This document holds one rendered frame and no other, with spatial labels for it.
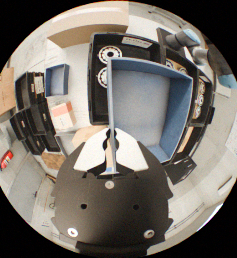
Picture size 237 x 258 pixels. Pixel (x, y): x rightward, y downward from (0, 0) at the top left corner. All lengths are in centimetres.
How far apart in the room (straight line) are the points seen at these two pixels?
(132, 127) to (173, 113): 10
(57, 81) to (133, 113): 55
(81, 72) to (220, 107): 366
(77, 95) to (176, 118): 54
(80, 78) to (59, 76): 16
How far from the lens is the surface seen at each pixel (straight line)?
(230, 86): 31
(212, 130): 370
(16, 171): 276
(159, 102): 21
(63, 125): 59
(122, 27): 49
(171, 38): 75
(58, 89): 63
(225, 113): 355
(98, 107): 42
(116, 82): 16
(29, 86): 108
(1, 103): 246
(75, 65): 60
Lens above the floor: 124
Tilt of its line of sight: 60 degrees down
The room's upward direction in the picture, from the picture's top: 166 degrees clockwise
